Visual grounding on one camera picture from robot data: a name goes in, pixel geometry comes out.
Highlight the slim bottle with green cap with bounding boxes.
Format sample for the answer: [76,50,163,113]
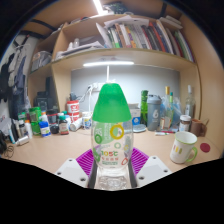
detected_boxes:
[169,92,177,129]

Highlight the clear bottle with green cap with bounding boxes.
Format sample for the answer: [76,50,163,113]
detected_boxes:
[90,83,134,192]

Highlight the red and white canister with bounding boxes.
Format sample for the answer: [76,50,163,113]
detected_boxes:
[66,100,81,115]

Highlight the brown jar with white lid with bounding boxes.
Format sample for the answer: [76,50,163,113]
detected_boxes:
[178,114,192,133]

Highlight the grey shaker bottle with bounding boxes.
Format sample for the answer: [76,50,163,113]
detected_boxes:
[146,94,163,132]

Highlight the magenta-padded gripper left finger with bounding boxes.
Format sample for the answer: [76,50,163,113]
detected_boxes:
[54,148,100,190]

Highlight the tall clear glass bottle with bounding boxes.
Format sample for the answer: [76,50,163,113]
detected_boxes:
[184,84,197,120]

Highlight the pen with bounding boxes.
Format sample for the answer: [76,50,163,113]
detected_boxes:
[154,130,176,137]

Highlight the white wall socket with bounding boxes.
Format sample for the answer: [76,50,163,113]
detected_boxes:
[88,82,101,93]

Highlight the hanging dark clothes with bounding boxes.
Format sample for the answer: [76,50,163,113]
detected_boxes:
[0,39,29,119]

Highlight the blue and white box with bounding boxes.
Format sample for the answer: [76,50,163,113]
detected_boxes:
[128,103,142,126]

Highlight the white mug with green handle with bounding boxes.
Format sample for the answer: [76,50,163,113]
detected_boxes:
[169,131,199,165]

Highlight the white bottle with blue label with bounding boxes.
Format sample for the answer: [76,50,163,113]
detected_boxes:
[38,113,52,138]

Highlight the grey round lid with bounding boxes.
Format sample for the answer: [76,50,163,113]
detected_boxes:
[132,123,148,134]

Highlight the clear bottle with gold cap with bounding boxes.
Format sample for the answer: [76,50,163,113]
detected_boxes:
[160,86,173,131]

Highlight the small dark bottle red label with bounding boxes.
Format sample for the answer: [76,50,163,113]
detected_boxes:
[58,114,70,136]

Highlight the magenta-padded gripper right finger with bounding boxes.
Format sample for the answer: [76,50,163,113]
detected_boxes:
[128,147,173,188]

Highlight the tall green bottle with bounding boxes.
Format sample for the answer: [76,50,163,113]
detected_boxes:
[140,89,149,126]

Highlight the wooden shelf unit with books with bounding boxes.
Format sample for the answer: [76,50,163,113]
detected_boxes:
[27,3,203,114]

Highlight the brown cup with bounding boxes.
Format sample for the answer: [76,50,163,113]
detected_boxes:
[190,118,208,138]

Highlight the under-shelf light bar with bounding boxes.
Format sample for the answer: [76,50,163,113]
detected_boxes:
[82,60,135,68]

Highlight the green plastic container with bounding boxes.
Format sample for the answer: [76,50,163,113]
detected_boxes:
[28,106,43,136]

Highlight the ceiling light bar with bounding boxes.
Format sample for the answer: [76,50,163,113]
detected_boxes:
[93,0,108,16]

